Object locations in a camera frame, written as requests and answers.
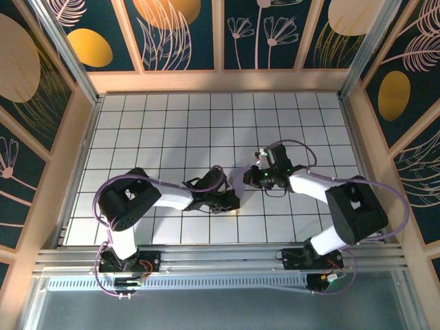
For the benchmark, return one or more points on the light purple paper sheet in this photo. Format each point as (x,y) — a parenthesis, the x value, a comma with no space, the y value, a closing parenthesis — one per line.
(237,180)

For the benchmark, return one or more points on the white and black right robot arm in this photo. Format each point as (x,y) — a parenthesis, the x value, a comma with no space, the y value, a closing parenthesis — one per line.
(309,185)

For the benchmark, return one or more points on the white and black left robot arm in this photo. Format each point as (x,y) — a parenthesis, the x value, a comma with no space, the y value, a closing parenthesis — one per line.
(172,199)

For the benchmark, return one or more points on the black controller module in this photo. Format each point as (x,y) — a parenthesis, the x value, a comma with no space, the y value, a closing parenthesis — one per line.
(127,283)
(318,283)

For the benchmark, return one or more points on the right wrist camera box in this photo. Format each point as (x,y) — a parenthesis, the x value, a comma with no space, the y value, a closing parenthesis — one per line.
(262,159)

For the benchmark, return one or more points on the aluminium mounting rail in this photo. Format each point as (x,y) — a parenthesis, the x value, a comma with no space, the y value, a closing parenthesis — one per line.
(220,258)

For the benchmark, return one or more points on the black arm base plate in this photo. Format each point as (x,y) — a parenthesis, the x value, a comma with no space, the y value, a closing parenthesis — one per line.
(292,259)
(154,258)

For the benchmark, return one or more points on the aluminium table side rail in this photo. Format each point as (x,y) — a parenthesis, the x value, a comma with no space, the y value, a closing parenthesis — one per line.
(77,172)
(354,137)

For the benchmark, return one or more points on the aluminium corner post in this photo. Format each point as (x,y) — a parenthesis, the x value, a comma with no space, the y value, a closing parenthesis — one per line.
(368,51)
(68,56)

